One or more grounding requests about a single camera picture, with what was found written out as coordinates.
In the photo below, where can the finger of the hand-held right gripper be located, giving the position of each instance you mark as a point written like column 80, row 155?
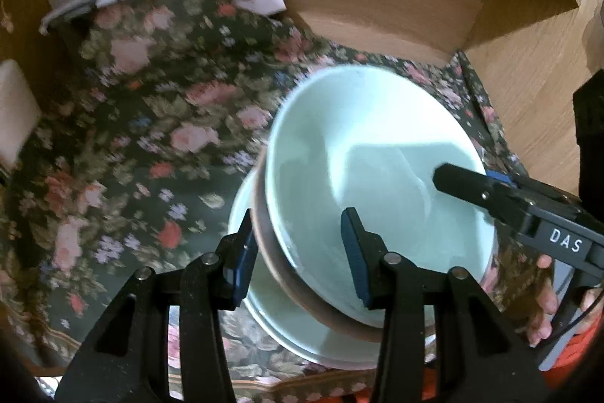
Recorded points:
column 500, row 178
column 472, row 188

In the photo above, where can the floral tablecloth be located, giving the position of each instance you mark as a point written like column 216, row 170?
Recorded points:
column 141, row 124

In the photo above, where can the person's right hand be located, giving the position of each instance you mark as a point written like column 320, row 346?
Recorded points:
column 542, row 304

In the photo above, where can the light green plate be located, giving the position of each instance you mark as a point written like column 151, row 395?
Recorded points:
column 269, row 318

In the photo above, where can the mint green bowl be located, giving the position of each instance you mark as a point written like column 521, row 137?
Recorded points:
column 377, row 124

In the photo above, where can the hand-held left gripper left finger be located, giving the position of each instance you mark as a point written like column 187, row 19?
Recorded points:
column 240, row 261

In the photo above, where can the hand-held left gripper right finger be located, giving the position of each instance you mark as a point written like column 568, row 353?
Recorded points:
column 358, row 261

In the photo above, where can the dark brown plate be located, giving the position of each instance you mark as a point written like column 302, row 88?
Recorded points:
column 302, row 294

